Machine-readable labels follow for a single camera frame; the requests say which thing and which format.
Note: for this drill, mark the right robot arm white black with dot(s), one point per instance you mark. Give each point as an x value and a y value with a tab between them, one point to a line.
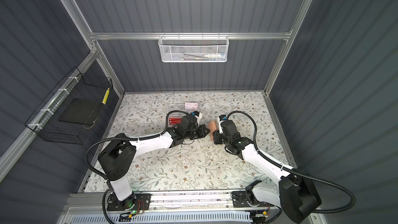
294	195

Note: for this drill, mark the aluminium front rail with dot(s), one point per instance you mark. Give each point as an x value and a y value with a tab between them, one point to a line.
161	201

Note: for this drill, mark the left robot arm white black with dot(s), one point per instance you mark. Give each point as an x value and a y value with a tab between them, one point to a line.
116	158

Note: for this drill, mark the red card in organizer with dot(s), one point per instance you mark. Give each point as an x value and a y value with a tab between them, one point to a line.
175	120

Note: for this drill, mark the white tube in basket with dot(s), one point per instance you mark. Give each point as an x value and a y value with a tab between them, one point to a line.
216	57

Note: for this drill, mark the black wire mesh basket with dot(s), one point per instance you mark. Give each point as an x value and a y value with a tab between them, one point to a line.
45	120

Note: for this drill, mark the clear acrylic card organizer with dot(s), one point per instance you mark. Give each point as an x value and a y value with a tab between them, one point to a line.
178	111

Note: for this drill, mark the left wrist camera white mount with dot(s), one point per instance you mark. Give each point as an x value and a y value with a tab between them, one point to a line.
197	115

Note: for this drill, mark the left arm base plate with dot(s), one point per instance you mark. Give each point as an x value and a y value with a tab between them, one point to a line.
135	203

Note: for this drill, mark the black pad in basket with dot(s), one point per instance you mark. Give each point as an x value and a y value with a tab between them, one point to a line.
79	111

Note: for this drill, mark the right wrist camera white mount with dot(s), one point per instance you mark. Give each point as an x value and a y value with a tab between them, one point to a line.
221	119

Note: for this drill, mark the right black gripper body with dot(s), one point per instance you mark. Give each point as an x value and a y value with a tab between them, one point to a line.
220	138

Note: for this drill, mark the white perforated cable duct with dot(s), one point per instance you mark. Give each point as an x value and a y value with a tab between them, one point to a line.
183	218

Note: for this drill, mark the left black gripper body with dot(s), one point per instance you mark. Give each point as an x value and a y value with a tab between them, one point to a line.
192	135

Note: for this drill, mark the pink card in organizer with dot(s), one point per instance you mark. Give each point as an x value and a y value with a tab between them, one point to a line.
191	106

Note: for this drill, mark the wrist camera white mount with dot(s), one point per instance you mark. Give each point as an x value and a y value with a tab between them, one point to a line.
221	119
197	115

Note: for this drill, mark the yellow tag on basket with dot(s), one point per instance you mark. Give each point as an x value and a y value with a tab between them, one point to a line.
105	97

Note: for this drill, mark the pink leather card holder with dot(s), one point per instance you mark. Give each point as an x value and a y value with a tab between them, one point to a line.
212	126

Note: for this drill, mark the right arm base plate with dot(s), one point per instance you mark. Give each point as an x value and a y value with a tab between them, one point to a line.
242	199

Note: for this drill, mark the white wire mesh basket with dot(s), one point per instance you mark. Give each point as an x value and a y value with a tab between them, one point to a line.
185	50

